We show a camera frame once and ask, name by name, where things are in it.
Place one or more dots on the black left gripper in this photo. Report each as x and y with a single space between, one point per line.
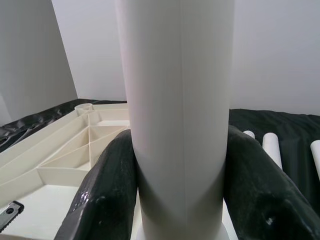
10 212

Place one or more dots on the white ribbed plastic table top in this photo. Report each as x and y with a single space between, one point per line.
50 155

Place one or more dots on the black quilted bench cover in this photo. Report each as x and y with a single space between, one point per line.
287 122

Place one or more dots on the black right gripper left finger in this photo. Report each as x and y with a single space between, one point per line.
105 200

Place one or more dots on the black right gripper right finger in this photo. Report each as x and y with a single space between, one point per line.
270 205

